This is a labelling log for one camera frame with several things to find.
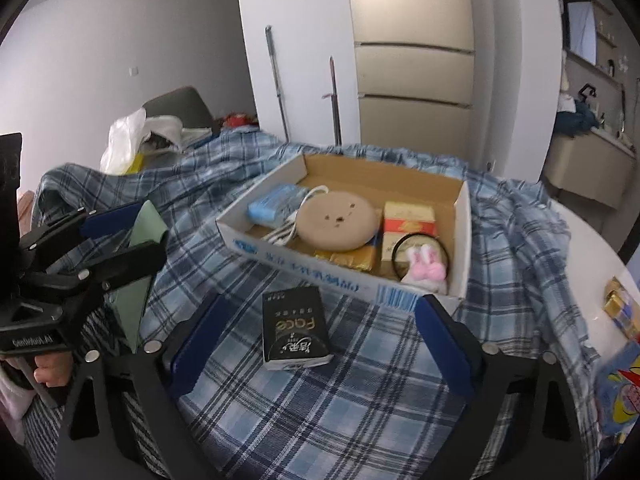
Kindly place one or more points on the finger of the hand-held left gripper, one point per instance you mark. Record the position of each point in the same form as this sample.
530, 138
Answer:
110, 220
130, 262

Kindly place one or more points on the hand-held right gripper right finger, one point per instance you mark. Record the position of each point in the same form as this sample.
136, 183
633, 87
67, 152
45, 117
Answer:
445, 345

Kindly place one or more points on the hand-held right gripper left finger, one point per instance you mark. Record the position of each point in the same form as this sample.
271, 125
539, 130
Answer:
195, 345

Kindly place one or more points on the green paper sheet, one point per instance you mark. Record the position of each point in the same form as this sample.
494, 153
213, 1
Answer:
135, 310

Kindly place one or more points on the black headband with pink bunny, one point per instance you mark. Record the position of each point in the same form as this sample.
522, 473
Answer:
425, 265

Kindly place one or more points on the black tissue pack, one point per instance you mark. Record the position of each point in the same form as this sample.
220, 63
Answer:
295, 330

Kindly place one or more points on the gold foil packet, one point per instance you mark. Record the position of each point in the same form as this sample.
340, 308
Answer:
350, 259

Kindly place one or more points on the red cigarette pack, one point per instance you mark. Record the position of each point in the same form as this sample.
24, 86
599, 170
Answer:
407, 220

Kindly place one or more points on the cardboard box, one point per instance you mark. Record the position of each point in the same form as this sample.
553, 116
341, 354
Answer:
320, 270

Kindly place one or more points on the blue tissue packet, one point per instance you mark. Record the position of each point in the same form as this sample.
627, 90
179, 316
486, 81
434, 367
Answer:
272, 205

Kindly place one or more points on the round beige bear-face pad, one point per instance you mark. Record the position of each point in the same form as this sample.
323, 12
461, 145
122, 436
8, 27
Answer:
335, 220

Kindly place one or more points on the person's left forearm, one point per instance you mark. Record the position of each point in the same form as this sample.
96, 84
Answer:
12, 405

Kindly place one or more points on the person's left hand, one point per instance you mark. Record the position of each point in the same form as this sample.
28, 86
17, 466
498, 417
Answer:
52, 370

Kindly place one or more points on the white plastic bag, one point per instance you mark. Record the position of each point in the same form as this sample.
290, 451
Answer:
122, 140

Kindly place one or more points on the blue plaid cloth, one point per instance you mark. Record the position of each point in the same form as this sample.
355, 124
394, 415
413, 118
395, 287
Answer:
350, 410

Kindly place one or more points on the grey chair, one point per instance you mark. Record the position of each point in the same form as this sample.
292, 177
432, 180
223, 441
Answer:
180, 105

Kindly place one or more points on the red bag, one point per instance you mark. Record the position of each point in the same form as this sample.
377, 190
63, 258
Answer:
240, 120

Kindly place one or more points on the small gold boxes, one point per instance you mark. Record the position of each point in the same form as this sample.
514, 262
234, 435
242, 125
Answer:
620, 305

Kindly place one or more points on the colourful printed packet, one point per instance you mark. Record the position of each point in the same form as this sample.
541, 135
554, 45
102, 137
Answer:
622, 395

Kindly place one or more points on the beige washbasin cabinet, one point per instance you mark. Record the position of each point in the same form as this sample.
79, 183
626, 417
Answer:
585, 165

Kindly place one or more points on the blue clothes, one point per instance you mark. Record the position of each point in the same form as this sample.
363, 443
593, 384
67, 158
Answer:
575, 120

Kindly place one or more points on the beige refrigerator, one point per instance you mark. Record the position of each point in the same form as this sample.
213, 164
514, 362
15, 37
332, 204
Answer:
415, 75

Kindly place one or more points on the black faucet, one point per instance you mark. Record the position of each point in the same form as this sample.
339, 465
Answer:
587, 91

